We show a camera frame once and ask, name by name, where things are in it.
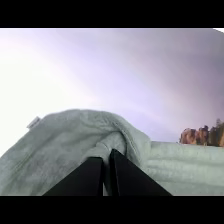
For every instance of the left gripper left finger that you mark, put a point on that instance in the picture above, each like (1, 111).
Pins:
(83, 180)

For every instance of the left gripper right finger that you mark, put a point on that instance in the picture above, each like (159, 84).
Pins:
(133, 180)

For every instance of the grey garment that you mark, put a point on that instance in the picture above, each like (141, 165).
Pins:
(66, 143)

